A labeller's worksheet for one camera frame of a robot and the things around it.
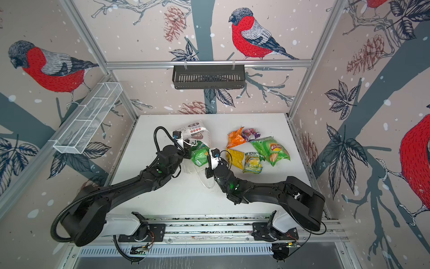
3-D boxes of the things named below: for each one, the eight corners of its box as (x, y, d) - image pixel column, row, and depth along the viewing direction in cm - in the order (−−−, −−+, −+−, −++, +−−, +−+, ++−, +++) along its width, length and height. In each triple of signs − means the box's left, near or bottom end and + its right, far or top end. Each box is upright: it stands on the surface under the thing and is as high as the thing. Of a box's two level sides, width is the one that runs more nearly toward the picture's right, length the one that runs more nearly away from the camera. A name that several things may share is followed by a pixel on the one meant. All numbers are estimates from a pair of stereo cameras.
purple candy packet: (244, 144, 105) (245, 138, 100) (239, 135, 110) (239, 129, 105) (258, 139, 107) (260, 133, 102) (252, 130, 112) (254, 124, 107)
